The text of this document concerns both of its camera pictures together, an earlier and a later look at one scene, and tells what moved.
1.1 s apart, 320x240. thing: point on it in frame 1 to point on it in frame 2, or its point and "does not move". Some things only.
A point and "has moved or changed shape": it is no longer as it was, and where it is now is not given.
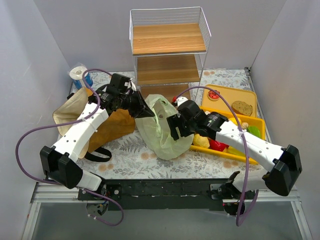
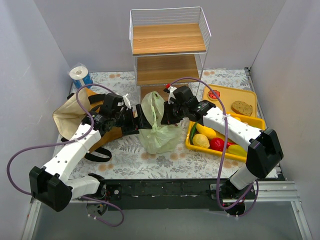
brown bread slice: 241,107 does not move
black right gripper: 178,125 to 169,113
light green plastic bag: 154,132 has moved or changed shape
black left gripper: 136,104 to 135,120
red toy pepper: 218,146 does not move
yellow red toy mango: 231,149 does not move
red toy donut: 213,96 does not move
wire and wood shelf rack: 168,45 does not move
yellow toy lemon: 198,140 does not move
